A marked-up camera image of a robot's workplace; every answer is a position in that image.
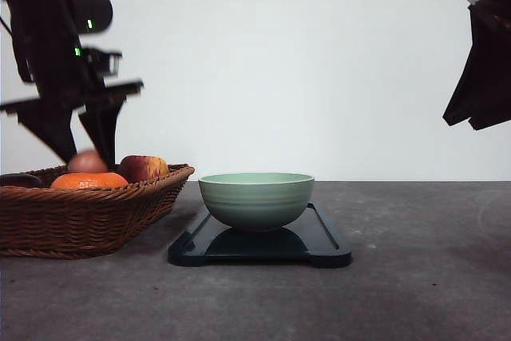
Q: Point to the orange mandarin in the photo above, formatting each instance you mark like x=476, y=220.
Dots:
x=88, y=180

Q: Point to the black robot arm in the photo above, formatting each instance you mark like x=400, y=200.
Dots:
x=33, y=17

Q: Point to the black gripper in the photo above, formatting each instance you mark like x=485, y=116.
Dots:
x=483, y=96
x=67, y=75

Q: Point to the brown wicker basket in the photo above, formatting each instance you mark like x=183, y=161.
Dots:
x=48, y=222

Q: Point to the red apple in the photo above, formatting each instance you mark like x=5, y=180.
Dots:
x=142, y=168

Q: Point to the brown egg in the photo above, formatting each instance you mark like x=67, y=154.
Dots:
x=87, y=161

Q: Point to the green ceramic bowl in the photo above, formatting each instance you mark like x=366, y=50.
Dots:
x=255, y=199

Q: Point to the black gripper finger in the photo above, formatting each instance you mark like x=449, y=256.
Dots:
x=488, y=121

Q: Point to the dark rectangular tray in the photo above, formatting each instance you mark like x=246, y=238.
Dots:
x=311, y=239

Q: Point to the dark purple fruit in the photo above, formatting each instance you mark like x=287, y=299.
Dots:
x=21, y=180

